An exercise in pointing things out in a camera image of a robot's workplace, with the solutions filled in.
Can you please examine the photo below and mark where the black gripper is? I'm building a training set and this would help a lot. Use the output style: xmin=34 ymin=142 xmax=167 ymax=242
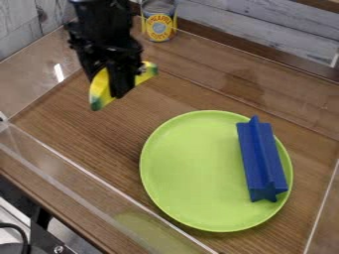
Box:
xmin=66 ymin=0 xmax=143 ymax=98

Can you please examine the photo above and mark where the clear acrylic front wall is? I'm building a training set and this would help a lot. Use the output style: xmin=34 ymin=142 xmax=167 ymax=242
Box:
xmin=0 ymin=122 xmax=219 ymax=254

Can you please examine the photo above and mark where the yellow labelled tin can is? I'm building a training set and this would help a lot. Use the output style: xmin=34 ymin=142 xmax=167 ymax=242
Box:
xmin=140 ymin=0 xmax=178 ymax=43

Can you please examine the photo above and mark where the green round plate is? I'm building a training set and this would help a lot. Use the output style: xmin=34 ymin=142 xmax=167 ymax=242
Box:
xmin=139 ymin=110 xmax=294 ymax=233

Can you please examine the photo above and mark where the blue star-shaped block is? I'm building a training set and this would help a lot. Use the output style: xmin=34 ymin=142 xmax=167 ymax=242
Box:
xmin=237 ymin=116 xmax=289 ymax=202

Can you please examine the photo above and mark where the black metal stand base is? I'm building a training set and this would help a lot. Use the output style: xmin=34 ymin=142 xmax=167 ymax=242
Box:
xmin=31 ymin=207 xmax=78 ymax=254

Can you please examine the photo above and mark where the black cable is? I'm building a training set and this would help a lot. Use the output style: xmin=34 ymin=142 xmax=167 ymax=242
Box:
xmin=0 ymin=222 xmax=32 ymax=254

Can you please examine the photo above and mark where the yellow toy banana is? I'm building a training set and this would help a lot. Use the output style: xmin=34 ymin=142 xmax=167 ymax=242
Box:
xmin=88 ymin=62 xmax=159 ymax=111

